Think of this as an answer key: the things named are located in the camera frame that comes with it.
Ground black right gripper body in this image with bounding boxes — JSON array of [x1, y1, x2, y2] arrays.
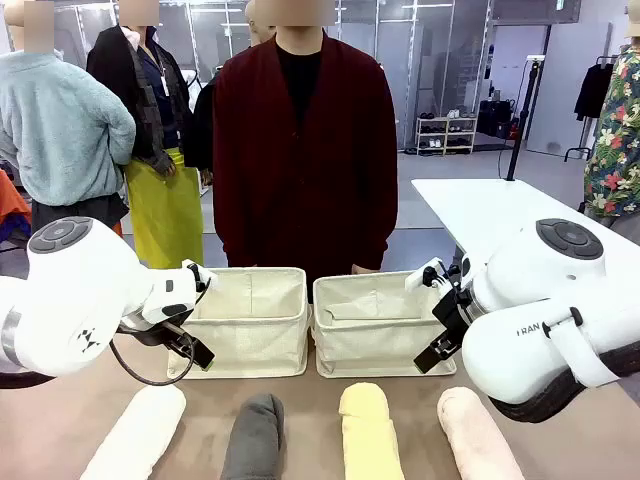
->
[[431, 286, 474, 342]]

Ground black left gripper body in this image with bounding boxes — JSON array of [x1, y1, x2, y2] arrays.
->
[[117, 310, 201, 352]]

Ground pink towel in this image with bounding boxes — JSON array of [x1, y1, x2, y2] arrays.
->
[[436, 387, 526, 480]]

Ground yellow towel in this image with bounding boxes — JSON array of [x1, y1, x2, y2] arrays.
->
[[338, 382, 405, 480]]

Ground white towel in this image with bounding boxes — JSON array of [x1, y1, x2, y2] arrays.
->
[[79, 383, 187, 480]]

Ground grey towel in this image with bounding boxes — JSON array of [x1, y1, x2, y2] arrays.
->
[[220, 393, 285, 480]]

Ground person's right forearm maroon sleeve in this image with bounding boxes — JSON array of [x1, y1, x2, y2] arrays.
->
[[212, 164, 242, 254]]

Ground person's left forearm maroon sleeve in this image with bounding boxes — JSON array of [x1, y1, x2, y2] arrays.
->
[[363, 164, 400, 272]]

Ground cream fabric basket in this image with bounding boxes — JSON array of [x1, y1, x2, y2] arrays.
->
[[159, 267, 314, 380], [312, 271, 458, 379]]

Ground white table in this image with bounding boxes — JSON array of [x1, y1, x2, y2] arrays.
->
[[410, 178, 640, 264]]

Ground mannequin black coat yellow skirt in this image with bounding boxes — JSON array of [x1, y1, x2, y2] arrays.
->
[[85, 0, 206, 271]]

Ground white shoe rack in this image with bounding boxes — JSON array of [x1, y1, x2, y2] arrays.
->
[[415, 114, 479, 156]]

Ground orange cloth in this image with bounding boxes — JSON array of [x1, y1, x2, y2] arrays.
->
[[0, 168, 34, 244]]

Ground black bags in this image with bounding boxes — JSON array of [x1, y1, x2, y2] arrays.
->
[[477, 98, 517, 139]]

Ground person in maroon cardigan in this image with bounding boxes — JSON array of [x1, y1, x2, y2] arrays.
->
[[212, 0, 400, 304]]

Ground black tripod stand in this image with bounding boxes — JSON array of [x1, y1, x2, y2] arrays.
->
[[505, 56, 546, 182]]

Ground black clothes rack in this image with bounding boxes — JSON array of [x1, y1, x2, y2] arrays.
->
[[564, 54, 619, 163]]

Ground bald mannequin in black clothes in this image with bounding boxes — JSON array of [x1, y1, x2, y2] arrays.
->
[[183, 0, 277, 172]]

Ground mannequin in light blue fleece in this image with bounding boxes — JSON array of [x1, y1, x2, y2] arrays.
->
[[0, 0, 137, 236]]

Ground mannequin in floral shirt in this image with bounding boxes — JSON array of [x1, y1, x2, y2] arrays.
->
[[582, 23, 640, 230]]

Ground black hanging garment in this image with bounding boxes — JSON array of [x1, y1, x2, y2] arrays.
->
[[573, 63, 616, 122]]

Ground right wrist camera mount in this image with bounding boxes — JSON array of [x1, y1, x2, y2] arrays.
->
[[404, 257, 464, 296]]

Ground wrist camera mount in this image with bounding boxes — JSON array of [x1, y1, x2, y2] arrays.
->
[[404, 257, 464, 296], [180, 258, 220, 301]]

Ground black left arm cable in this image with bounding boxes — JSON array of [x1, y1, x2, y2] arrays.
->
[[108, 333, 197, 387]]

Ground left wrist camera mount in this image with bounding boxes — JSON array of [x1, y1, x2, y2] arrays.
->
[[180, 258, 220, 301]]

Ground black corrugated cable hose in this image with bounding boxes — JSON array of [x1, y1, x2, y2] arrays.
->
[[488, 347, 640, 425]]

